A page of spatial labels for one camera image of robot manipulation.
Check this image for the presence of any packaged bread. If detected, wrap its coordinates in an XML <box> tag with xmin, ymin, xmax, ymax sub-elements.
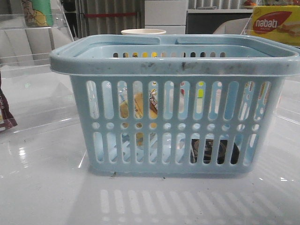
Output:
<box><xmin>119</xmin><ymin>87</ymin><xmax>158</xmax><ymax>147</ymax></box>

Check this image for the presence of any light blue plastic basket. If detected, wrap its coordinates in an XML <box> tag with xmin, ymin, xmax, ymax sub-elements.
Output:
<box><xmin>50</xmin><ymin>35</ymin><xmax>300</xmax><ymax>175</ymax></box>

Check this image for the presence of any white refrigerator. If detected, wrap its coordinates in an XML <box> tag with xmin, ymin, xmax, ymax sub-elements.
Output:
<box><xmin>144</xmin><ymin>0</ymin><xmax>188</xmax><ymax>34</ymax></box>

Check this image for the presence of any red belt stanchion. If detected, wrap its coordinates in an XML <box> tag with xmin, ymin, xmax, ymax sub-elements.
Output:
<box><xmin>84</xmin><ymin>12</ymin><xmax>137</xmax><ymax>18</ymax></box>

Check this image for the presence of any beige sofa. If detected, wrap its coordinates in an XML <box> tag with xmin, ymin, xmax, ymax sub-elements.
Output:
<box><xmin>213</xmin><ymin>18</ymin><xmax>250</xmax><ymax>35</ymax></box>

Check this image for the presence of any person in dark pants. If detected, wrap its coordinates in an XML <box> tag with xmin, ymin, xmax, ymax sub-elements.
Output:
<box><xmin>61</xmin><ymin>0</ymin><xmax>78</xmax><ymax>38</ymax></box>

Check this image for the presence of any left clear acrylic shelf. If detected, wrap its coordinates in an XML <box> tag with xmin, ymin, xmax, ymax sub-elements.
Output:
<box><xmin>0</xmin><ymin>13</ymin><xmax>74</xmax><ymax>79</ymax></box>

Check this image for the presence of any dark brown snack packet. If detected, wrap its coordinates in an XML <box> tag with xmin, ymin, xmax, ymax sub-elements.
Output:
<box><xmin>0</xmin><ymin>90</ymin><xmax>17</xmax><ymax>132</ymax></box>

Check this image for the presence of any plate of fruit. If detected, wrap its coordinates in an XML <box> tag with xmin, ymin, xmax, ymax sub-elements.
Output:
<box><xmin>243</xmin><ymin>0</ymin><xmax>256</xmax><ymax>7</ymax></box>

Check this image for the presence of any green yellow snack bag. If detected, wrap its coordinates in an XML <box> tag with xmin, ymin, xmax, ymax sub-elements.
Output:
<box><xmin>21</xmin><ymin>0</ymin><xmax>53</xmax><ymax>27</ymax></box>

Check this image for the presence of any yellow nabati wafer box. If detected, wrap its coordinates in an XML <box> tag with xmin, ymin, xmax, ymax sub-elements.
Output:
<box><xmin>247</xmin><ymin>5</ymin><xmax>300</xmax><ymax>46</ymax></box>

